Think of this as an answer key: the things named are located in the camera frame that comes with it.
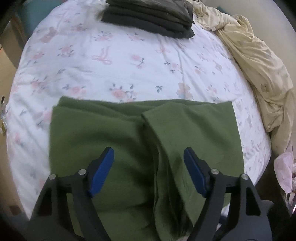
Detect cream duvet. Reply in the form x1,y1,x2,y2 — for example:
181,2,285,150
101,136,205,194
191,0,296,156

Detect green pants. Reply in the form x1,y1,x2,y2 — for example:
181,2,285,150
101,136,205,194
49,96,244,241

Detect folded dark grey pants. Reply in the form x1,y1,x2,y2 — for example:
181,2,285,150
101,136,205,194
101,13,195,39

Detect bed with floral sheet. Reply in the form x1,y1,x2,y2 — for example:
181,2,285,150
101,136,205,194
6,0,272,241

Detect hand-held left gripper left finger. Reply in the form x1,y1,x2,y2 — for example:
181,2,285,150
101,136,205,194
30,147,114,241

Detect folded olive pants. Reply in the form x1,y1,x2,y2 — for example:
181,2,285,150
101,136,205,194
104,5,193,29

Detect pink cloth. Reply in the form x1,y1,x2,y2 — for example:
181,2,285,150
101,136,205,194
273,151,296,194

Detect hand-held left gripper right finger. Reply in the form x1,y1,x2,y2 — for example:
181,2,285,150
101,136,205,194
184,148,271,241

